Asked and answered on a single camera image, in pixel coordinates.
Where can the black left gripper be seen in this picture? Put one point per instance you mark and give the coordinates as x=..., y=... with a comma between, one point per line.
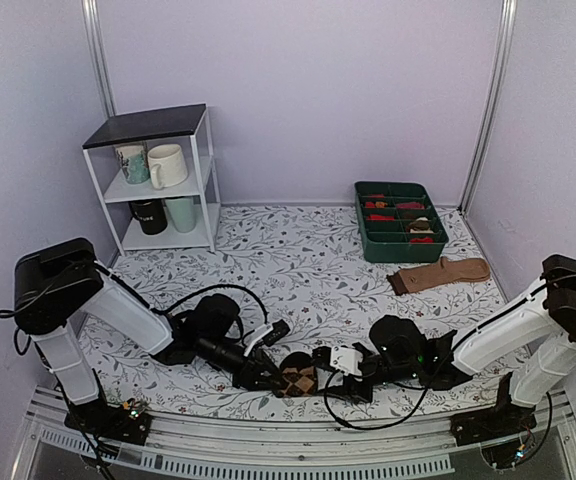
x=250, y=377

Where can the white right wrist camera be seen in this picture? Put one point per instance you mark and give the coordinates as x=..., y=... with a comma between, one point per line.
x=346, y=360

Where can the red rolled sock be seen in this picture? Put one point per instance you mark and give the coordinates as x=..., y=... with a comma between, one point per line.
x=380, y=218

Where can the brown cream rolled sock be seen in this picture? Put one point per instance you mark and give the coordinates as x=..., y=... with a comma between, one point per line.
x=420, y=225

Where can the brown tan argyle sock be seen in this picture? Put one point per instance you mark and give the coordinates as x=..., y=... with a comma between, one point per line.
x=300, y=375

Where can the cream white mug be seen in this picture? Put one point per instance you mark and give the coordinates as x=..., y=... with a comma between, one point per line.
x=167, y=166

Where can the black mug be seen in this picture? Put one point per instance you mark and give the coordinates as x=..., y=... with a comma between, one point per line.
x=150, y=215

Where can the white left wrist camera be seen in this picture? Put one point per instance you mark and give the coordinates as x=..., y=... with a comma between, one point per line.
x=267, y=334

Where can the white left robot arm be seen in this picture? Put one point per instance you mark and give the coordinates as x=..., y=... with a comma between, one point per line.
x=58, y=282

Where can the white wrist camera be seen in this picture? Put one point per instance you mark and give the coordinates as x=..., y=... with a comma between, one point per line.
x=267, y=334
x=346, y=360

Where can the plain brown sock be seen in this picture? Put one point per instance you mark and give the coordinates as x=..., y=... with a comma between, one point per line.
x=442, y=272

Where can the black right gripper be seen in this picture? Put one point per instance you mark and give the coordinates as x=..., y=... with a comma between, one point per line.
x=356, y=392

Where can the white shelf black top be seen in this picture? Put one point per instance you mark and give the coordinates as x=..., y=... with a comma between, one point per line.
x=189, y=126

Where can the mint green cup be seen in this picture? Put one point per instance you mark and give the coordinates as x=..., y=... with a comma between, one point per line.
x=182, y=213

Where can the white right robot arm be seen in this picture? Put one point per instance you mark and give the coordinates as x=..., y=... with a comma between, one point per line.
x=545, y=310

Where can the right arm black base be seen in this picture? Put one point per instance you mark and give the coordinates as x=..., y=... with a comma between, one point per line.
x=502, y=419

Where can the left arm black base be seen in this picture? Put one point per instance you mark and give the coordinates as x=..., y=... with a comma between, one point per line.
x=128, y=422

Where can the green divided organizer tray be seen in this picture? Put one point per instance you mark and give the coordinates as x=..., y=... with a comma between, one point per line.
x=388, y=242

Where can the teal patterned mug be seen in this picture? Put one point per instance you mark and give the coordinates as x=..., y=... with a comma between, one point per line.
x=133, y=162

